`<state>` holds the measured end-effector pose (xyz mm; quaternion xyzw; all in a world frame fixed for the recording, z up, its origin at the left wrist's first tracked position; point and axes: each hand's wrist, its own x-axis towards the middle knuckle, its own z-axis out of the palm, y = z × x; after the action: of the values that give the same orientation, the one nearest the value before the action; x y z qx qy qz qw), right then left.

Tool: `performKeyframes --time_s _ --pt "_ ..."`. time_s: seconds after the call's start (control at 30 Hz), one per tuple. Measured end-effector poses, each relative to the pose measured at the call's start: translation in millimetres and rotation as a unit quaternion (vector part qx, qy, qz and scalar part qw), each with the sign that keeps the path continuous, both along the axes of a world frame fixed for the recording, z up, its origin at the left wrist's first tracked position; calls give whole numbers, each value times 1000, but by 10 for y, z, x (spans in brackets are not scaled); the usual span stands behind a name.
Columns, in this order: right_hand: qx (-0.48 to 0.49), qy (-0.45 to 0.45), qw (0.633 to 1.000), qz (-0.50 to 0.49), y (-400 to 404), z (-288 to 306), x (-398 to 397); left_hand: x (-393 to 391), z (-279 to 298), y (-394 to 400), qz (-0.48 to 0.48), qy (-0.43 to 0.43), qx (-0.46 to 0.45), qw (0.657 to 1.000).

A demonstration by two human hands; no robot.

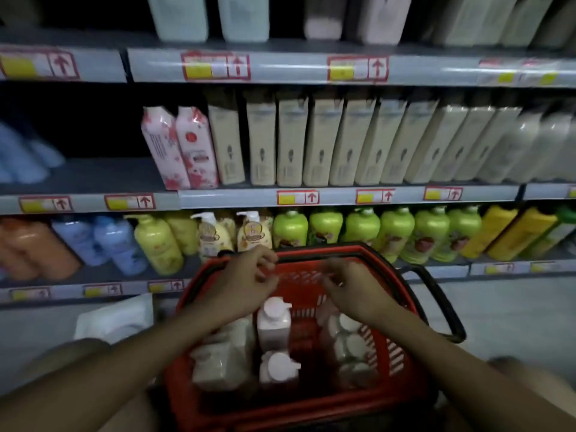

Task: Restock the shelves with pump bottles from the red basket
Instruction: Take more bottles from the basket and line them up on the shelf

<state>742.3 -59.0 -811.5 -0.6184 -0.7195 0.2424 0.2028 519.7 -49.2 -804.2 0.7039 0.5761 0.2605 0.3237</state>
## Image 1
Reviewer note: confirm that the grey shelf board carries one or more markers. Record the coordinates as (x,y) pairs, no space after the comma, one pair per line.
(243,197)
(67,290)
(288,67)

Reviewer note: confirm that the milky white bottle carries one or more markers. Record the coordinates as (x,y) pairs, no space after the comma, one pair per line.
(542,146)
(564,152)
(510,146)

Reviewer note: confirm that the white pink large bottle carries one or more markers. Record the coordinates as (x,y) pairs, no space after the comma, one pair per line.
(324,20)

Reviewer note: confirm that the person's right forearm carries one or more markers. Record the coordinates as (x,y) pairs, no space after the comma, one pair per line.
(463,377)

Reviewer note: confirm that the white pump bottle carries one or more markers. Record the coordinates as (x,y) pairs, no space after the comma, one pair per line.
(273,323)
(276,371)

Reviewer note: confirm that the small red framed price label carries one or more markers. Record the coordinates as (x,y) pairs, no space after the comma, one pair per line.
(102,290)
(165,286)
(29,294)

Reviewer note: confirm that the light blue bottle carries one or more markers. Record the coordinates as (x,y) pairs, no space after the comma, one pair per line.
(76,240)
(121,247)

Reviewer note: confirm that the person's left forearm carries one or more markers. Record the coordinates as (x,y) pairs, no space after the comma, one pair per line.
(121,377)

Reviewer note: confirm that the yellow green bottle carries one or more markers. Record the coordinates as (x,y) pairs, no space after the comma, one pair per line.
(184,231)
(157,247)

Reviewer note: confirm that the cream large bottle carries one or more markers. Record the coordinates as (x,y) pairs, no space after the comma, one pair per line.
(558,24)
(526,20)
(454,20)
(495,20)

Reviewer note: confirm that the cream refill pouch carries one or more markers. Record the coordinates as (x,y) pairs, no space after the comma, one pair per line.
(222,359)

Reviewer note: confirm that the pale green large bottle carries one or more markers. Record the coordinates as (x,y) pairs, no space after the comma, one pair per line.
(177,17)
(244,17)

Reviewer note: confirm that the row of red price labels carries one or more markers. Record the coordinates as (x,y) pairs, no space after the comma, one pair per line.
(298,197)

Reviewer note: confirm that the person's left hand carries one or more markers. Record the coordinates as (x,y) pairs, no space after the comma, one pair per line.
(236,287)

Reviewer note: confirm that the row of cream refill packs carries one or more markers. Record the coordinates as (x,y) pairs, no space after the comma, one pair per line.
(360,143)

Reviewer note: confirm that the pale blue refill pouch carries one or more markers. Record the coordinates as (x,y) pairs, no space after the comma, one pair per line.
(18,157)
(47,153)

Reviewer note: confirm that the person's right fingers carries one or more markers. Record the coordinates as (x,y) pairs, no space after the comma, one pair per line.
(337,274)

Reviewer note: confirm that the orange bottle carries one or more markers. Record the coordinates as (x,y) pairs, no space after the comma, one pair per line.
(15,265)
(47,251)

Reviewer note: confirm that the pink floral refill pouch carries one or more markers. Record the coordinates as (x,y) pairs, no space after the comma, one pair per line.
(199,148)
(162,148)

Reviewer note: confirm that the person's left fingers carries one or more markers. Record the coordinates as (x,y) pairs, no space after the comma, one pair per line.
(265,265)

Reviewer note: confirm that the row of green bottles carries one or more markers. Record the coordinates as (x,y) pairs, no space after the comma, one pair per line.
(360,227)

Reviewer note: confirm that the white plastic package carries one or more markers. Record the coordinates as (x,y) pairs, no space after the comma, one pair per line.
(114,319)

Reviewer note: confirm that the small yellow price label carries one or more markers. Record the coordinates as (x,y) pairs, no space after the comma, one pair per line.
(543,267)
(499,268)

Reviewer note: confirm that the person's right hand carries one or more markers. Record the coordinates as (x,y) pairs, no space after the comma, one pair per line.
(362,296)

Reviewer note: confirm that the cream pump bottle brown label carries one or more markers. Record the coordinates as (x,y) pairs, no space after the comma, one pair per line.
(211,238)
(254,231)

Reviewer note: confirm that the yellow white price label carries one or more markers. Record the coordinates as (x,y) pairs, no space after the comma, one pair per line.
(497,72)
(539,74)

